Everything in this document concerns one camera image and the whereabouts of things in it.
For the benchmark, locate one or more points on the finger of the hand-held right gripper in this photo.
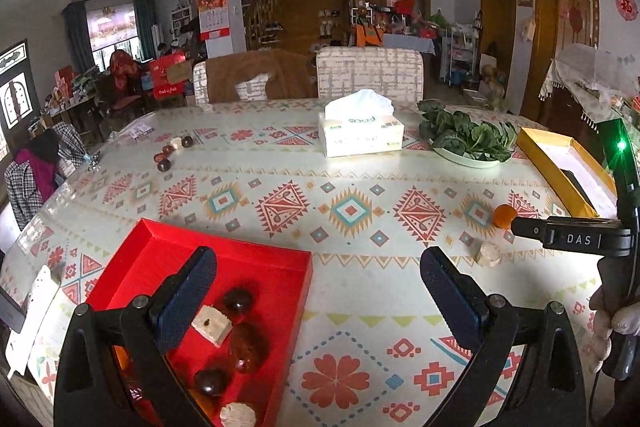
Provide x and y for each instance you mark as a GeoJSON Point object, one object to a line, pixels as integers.
{"type": "Point", "coordinates": [527, 229]}

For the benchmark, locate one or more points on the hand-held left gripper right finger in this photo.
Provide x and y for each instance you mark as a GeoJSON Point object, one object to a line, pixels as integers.
{"type": "Point", "coordinates": [450, 302]}

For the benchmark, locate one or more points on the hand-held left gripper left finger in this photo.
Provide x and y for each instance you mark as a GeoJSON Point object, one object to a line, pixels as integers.
{"type": "Point", "coordinates": [185, 302]}

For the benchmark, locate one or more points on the orange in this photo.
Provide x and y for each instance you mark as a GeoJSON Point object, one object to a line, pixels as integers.
{"type": "Point", "coordinates": [504, 214]}

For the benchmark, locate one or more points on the white foam block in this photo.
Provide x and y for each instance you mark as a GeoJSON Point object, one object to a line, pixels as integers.
{"type": "Point", "coordinates": [212, 326]}

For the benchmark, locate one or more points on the dark chestnut top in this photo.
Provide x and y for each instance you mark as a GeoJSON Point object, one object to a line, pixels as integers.
{"type": "Point", "coordinates": [237, 302]}

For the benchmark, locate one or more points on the red tray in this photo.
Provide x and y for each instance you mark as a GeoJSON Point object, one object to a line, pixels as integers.
{"type": "Point", "coordinates": [150, 247]}

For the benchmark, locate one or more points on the round white foam piece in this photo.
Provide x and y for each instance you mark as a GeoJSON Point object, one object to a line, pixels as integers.
{"type": "Point", "coordinates": [237, 414]}

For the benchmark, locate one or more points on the person's right hand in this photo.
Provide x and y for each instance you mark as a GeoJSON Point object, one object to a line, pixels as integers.
{"type": "Point", "coordinates": [602, 337]}

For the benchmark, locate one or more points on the yellow box lid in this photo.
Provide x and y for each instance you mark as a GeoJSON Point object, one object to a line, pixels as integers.
{"type": "Point", "coordinates": [535, 152]}

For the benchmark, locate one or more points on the white plate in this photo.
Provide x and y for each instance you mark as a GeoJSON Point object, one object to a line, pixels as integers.
{"type": "Point", "coordinates": [465, 160]}

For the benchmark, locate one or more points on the green leafy vegetables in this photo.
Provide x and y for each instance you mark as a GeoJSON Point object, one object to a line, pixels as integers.
{"type": "Point", "coordinates": [465, 132]}

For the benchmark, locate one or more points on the white card table edge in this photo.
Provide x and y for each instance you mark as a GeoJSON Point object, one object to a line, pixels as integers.
{"type": "Point", "coordinates": [35, 322]}

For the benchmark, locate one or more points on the metal keys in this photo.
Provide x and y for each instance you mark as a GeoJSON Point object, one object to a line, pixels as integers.
{"type": "Point", "coordinates": [95, 161]}

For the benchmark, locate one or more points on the white lace cloth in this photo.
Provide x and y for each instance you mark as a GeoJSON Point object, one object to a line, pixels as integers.
{"type": "Point", "coordinates": [585, 67]}

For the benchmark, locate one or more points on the white paper sheet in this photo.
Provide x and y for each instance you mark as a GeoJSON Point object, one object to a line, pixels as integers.
{"type": "Point", "coordinates": [138, 132]}

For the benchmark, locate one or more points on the white shelf cart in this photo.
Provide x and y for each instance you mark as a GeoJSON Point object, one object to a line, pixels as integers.
{"type": "Point", "coordinates": [462, 57]}

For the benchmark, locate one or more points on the tissue box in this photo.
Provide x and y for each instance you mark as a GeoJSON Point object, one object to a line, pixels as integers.
{"type": "Point", "coordinates": [360, 137]}

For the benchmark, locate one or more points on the plaid jacket with pink scarf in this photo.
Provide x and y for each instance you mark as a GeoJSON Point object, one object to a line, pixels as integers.
{"type": "Point", "coordinates": [30, 179]}

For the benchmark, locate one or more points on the wooden door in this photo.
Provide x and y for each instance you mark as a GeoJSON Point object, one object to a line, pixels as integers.
{"type": "Point", "coordinates": [497, 17]}

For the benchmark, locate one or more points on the red gift box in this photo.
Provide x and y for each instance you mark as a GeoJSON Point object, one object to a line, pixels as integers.
{"type": "Point", "coordinates": [167, 77]}

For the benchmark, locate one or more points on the red patterned cloth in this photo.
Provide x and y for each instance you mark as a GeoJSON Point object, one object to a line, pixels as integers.
{"type": "Point", "coordinates": [122, 69]}

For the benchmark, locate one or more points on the brown jacket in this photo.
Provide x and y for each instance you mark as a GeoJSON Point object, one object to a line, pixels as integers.
{"type": "Point", "coordinates": [290, 74]}

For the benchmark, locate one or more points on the dark door with arched panes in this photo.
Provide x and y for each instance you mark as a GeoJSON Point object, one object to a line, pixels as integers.
{"type": "Point", "coordinates": [17, 92]}

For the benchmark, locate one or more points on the teal curtain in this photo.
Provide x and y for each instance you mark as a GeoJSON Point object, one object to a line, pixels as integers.
{"type": "Point", "coordinates": [75, 37]}
{"type": "Point", "coordinates": [145, 24]}

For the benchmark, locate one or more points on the window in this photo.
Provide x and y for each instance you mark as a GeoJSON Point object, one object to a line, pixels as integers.
{"type": "Point", "coordinates": [112, 29]}

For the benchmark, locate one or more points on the wooden door frame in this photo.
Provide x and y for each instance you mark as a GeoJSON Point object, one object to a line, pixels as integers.
{"type": "Point", "coordinates": [542, 32]}

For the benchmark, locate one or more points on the red round wall decoration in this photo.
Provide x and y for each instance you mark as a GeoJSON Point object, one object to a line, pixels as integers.
{"type": "Point", "coordinates": [626, 4]}

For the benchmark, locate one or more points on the red wall calendar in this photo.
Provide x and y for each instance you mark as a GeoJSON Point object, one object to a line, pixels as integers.
{"type": "Point", "coordinates": [214, 7]}

